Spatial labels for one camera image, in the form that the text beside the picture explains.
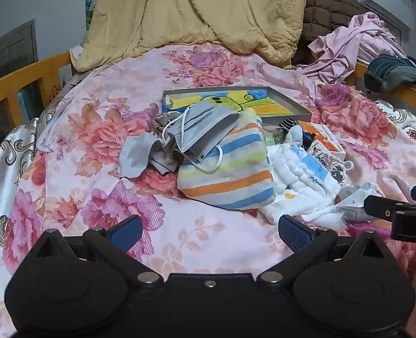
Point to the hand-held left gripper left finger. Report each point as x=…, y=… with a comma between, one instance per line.
x=125, y=233

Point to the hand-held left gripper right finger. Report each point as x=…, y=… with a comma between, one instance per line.
x=294, y=233

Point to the white quilted cloth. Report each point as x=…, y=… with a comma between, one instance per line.
x=299, y=183

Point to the embroidered fabric pouch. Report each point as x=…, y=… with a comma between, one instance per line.
x=329, y=165

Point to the grey cloth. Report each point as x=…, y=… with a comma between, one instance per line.
x=134, y=155

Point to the striped towel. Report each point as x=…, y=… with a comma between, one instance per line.
x=229, y=172

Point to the dark blue sock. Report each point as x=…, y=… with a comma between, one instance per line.
x=309, y=136

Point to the grey face mask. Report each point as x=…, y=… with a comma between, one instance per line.
x=201, y=126

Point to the grey tray with cartoon print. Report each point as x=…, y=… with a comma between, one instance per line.
x=253, y=102

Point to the pale printed fabric scrap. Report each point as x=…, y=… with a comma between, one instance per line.
x=355, y=197

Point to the pink floral bedsheet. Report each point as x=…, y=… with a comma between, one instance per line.
x=106, y=169

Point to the orange and white box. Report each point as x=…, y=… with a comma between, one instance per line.
x=324, y=135

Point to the black white striped sock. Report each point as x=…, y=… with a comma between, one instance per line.
x=287, y=125

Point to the blue denim jeans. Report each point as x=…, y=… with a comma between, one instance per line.
x=387, y=70

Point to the pink garment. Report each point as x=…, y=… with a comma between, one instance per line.
x=348, y=45

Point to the brown quilted jacket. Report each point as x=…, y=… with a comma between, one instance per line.
x=327, y=10

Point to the grey door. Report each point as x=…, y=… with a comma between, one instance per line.
x=11, y=52

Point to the yellow dotted blanket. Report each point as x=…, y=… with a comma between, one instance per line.
x=194, y=14

